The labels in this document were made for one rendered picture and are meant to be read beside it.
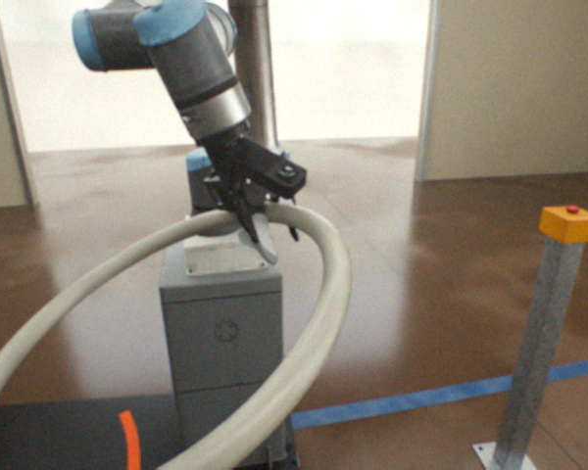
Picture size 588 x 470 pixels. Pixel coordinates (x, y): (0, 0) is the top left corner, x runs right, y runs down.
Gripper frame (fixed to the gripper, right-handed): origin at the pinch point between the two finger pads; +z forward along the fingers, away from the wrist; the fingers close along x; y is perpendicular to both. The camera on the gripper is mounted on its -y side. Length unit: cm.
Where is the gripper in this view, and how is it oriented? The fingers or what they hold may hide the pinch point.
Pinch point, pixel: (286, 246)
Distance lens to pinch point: 66.6
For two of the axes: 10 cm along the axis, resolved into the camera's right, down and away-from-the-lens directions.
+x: -5.9, 5.8, -5.7
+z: 3.5, 8.1, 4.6
